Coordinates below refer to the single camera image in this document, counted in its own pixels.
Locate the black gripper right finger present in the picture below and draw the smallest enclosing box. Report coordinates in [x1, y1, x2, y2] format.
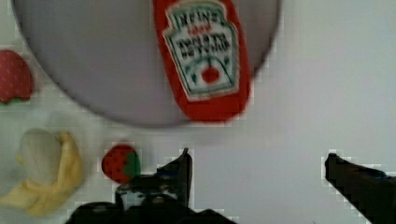
[324, 153, 396, 224]

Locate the red felt ketchup bottle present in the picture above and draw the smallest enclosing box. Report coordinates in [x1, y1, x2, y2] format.
[151, 0, 250, 122]

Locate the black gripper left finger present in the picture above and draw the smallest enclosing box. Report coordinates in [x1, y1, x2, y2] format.
[115, 147, 192, 209]

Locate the grey round plate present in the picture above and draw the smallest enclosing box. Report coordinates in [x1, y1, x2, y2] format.
[10, 0, 281, 127]

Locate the small felt strawberry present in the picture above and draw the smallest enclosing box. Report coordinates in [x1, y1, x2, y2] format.
[101, 144, 141, 184]

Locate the felt peeled banana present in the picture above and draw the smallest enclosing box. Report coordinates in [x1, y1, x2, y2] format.
[1, 129, 83, 217]

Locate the pink felt strawberry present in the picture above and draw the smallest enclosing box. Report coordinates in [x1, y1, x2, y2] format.
[0, 49, 34, 104]

